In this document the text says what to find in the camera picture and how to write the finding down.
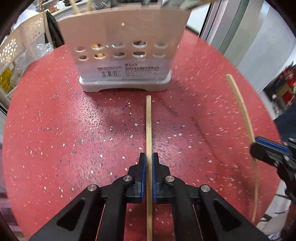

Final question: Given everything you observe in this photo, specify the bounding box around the beige plastic utensil holder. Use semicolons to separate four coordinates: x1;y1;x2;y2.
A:
58;4;190;92

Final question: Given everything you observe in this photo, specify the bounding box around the yellow oil bottle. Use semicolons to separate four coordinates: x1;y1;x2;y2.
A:
0;67;13;93

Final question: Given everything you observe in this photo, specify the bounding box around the beige plastic storage cart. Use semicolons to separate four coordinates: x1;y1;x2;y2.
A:
1;10;53;101

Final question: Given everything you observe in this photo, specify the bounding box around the blue patterned wooden chopstick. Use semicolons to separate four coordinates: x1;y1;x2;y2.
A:
86;0;93;11

